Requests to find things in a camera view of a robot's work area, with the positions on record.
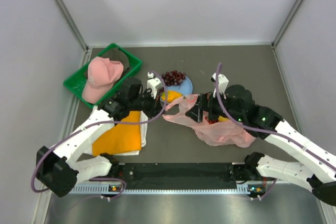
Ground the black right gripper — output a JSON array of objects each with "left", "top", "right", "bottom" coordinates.
[{"left": 186, "top": 88, "right": 244, "bottom": 124}]

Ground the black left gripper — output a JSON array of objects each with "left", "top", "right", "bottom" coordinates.
[{"left": 129, "top": 89, "right": 166, "bottom": 119}]

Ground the pink plastic bag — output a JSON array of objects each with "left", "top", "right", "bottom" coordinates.
[{"left": 163, "top": 94, "right": 256, "bottom": 148}]

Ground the red strawberry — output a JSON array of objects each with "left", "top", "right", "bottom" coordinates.
[{"left": 205, "top": 116, "right": 218, "bottom": 124}]

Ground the orange green mango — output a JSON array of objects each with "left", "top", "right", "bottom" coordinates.
[{"left": 161, "top": 90, "right": 183, "bottom": 103}]

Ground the dark grapes bunch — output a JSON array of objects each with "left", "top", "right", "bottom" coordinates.
[{"left": 161, "top": 70, "right": 186, "bottom": 86}]

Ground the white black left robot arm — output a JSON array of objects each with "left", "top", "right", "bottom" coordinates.
[{"left": 33, "top": 77, "right": 166, "bottom": 197}]

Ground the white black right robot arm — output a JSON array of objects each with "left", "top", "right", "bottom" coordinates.
[{"left": 185, "top": 84, "right": 335, "bottom": 206}]

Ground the white folded cloth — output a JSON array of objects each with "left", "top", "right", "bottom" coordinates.
[{"left": 114, "top": 123, "right": 148, "bottom": 156}]

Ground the pink baseball cap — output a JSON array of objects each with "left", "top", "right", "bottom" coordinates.
[{"left": 82, "top": 57, "right": 124, "bottom": 104}]

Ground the orange folded cloth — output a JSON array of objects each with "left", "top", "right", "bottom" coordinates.
[{"left": 89, "top": 124, "right": 148, "bottom": 156}]

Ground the dark grey cloth in bin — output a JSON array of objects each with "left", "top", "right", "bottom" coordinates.
[{"left": 82, "top": 47, "right": 131, "bottom": 84}]

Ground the blue fruit plate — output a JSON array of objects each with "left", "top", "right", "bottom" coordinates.
[{"left": 166, "top": 77, "right": 193, "bottom": 96}]

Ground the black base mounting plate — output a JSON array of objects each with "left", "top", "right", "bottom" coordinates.
[{"left": 108, "top": 163, "right": 262, "bottom": 189}]

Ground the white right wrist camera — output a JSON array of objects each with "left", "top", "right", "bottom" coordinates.
[{"left": 211, "top": 73, "right": 229, "bottom": 98}]

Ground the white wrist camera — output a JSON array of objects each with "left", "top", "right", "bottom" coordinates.
[
  {"left": 146, "top": 72, "right": 164, "bottom": 99},
  {"left": 211, "top": 73, "right": 229, "bottom": 98}
]

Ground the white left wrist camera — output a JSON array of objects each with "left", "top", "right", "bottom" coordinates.
[{"left": 146, "top": 72, "right": 164, "bottom": 99}]

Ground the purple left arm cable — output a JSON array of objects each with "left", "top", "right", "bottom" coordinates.
[{"left": 30, "top": 70, "right": 169, "bottom": 202}]

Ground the grey slotted cable duct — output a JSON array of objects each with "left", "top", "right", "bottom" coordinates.
[{"left": 69, "top": 183, "right": 251, "bottom": 195}]

